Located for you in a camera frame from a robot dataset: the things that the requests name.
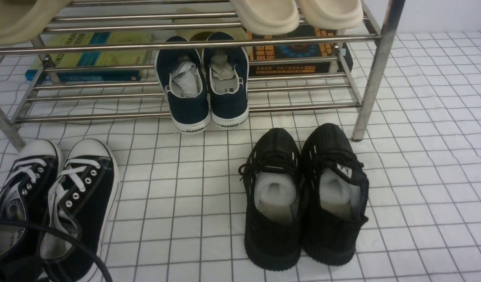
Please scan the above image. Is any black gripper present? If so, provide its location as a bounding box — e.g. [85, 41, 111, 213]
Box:
[0, 256, 42, 282]

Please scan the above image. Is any black canvas sneaker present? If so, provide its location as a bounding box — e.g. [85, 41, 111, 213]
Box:
[0, 139, 63, 263]
[40, 139, 119, 282]

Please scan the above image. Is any stainless steel shoe rack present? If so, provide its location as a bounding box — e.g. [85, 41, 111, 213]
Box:
[0, 0, 405, 150]

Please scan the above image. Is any navy slip-on shoe left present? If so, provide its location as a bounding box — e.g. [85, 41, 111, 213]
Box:
[154, 49, 211, 134]

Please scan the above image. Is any navy slip-on shoe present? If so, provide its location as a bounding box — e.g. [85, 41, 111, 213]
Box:
[154, 49, 211, 134]
[202, 45, 249, 130]

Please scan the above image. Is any navy slip-on shoe right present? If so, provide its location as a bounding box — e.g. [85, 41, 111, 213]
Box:
[202, 45, 249, 130]

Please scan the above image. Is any yellow blue book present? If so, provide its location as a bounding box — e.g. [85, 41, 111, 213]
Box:
[46, 31, 154, 82]

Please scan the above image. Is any beige slipper far left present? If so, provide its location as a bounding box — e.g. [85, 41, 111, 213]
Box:
[0, 0, 71, 46]

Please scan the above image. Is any beige slipper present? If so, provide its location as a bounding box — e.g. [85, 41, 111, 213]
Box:
[297, 0, 364, 30]
[0, 0, 71, 46]
[230, 0, 300, 36]

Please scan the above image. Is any black knit sneaker left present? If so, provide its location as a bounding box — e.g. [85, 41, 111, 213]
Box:
[238, 127, 303, 271]

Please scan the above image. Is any black knit sneaker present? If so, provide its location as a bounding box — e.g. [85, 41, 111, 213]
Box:
[238, 127, 303, 271]
[301, 123, 369, 266]

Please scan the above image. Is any black knit sneaker right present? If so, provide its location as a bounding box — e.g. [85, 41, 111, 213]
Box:
[301, 123, 369, 266]

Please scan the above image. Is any black orange box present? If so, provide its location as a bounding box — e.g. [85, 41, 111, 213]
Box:
[246, 24, 336, 77]

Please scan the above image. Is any beige slipper far right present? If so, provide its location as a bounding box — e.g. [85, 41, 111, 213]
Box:
[297, 0, 364, 30]

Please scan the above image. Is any black cable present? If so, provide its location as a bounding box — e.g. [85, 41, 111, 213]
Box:
[0, 218, 113, 282]

